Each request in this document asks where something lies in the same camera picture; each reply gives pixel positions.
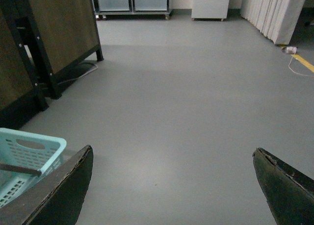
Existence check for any white cable under stand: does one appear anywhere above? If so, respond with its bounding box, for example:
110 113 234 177
56 61 98 85

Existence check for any white curtain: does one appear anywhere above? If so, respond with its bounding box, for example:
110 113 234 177
240 0 306 45

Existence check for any white chest freezer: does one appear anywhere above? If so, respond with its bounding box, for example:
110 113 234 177
191 0 230 21

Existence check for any wooden black-framed display stand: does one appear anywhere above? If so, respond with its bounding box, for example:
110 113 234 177
0 0 103 129

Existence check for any light blue plastic basket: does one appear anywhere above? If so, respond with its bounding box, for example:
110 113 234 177
0 127 67 207

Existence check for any white power strip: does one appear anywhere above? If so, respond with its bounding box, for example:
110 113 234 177
282 46 297 54

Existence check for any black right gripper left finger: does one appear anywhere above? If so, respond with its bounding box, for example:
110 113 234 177
0 145 94 225

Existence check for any glass door refrigerator cabinet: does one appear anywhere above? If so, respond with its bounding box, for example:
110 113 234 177
93 0 173 20

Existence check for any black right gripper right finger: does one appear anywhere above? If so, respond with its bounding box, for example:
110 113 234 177
253 148 314 225

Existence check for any white cable on floor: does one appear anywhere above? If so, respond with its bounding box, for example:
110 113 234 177
288 53 314 77

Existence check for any brown basket handle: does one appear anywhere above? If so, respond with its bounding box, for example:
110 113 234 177
0 163 42 176

